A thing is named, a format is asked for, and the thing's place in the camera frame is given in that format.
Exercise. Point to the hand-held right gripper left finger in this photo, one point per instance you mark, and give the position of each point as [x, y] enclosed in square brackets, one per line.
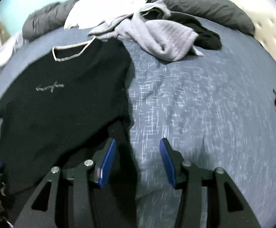
[108, 161]

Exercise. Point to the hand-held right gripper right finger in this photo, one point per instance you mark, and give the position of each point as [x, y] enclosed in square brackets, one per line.
[167, 163]

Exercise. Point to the black sweatshirt with white collar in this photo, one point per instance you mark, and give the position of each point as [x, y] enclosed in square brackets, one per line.
[57, 111]

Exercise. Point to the light grey sheet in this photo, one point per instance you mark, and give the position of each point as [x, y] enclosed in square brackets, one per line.
[2, 52]

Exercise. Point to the grey hoodie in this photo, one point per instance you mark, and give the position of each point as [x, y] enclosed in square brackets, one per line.
[166, 38]

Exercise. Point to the white shirt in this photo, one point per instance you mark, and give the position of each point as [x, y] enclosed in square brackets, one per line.
[104, 7]

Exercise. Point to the dark grey duvet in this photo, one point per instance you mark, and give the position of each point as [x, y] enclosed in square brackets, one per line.
[211, 9]

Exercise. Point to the cream tufted headboard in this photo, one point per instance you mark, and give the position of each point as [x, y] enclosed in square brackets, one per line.
[268, 28]

